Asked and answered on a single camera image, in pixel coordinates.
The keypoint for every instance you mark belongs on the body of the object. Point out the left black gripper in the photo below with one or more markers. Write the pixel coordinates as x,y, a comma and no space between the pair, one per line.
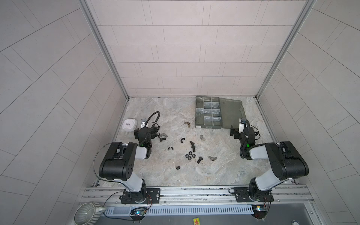
144,131

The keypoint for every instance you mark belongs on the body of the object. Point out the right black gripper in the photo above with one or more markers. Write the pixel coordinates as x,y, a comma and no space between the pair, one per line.
237,132

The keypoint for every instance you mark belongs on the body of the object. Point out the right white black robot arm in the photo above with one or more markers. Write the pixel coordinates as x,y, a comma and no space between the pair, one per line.
285,161

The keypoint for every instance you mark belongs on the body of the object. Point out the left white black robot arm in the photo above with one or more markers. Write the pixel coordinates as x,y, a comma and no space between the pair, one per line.
119,161

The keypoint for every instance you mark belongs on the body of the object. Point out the white round container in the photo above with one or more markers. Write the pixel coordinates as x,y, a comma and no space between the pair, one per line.
129,125

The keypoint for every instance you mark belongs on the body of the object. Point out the green compartment organizer box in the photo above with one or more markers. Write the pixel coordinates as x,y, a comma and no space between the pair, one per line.
217,112

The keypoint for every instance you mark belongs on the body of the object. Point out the black bolt pair centre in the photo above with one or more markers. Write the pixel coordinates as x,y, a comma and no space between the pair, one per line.
193,146

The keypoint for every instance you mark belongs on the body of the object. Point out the black nut cluster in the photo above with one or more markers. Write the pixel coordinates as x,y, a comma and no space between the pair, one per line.
190,155

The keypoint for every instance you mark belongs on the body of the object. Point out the right controller board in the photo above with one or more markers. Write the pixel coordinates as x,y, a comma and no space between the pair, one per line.
260,211

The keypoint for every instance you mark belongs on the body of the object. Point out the controller board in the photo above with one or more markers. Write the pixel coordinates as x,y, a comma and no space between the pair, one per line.
260,211
139,213

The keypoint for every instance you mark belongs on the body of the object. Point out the left controller board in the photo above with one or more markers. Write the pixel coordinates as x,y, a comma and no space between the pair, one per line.
139,213

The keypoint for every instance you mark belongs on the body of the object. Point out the grey ribbed bowl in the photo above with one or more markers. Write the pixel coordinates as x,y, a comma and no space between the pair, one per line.
88,213

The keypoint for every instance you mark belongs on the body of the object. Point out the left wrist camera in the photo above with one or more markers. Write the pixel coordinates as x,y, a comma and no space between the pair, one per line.
143,123

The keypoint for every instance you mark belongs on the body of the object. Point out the aluminium mounting rail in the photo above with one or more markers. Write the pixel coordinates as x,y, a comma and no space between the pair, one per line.
202,195

